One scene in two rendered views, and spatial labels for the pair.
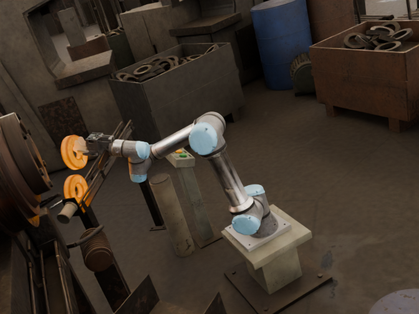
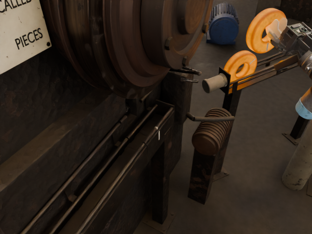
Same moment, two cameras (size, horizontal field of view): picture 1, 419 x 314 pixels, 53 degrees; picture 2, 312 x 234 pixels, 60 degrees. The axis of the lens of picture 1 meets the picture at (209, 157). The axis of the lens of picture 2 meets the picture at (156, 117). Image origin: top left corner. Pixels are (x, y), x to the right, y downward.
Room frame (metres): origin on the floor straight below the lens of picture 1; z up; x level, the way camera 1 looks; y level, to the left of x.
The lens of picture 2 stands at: (0.87, 0.18, 1.32)
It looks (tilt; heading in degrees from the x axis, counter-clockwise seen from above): 41 degrees down; 46
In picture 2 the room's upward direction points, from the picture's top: straight up
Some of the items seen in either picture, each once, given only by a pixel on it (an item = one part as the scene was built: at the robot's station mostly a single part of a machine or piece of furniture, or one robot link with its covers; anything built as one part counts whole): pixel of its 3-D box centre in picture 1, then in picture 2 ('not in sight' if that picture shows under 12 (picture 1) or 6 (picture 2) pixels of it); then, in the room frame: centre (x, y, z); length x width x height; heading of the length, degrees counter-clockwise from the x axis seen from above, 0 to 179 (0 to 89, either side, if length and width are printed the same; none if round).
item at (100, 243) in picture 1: (111, 281); (207, 159); (1.66, 0.63, 0.27); 0.22 x 0.13 x 0.53; 17
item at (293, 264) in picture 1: (270, 258); not in sight; (1.65, -0.15, 0.13); 0.40 x 0.40 x 0.26; 19
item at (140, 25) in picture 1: (168, 47); not in sight; (5.76, 0.10, 0.55); 1.10 x 0.53 x 1.10; 37
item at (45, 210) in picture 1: (46, 237); (176, 94); (1.53, 0.75, 0.68); 0.11 x 0.08 x 0.24; 107
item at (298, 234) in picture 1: (264, 234); not in sight; (1.65, -0.15, 0.28); 0.32 x 0.32 x 0.04; 19
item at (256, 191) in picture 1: (253, 200); not in sight; (1.65, -0.14, 0.48); 0.13 x 0.12 x 0.14; 156
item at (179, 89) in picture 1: (175, 95); not in sight; (4.02, 0.15, 0.39); 1.03 x 0.83 x 0.77; 122
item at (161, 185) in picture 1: (173, 215); (309, 152); (2.08, 0.30, 0.26); 0.12 x 0.12 x 0.52
